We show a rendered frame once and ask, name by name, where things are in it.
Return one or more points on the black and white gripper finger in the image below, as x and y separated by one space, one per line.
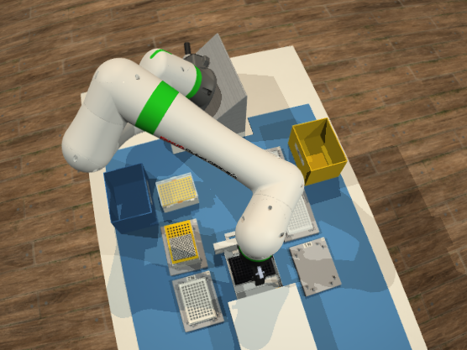
259 276

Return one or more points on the blue work mat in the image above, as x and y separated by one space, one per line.
359 314

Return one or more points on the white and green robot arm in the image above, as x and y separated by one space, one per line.
125 99

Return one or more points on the dark blue open bin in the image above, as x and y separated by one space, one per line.
127 194

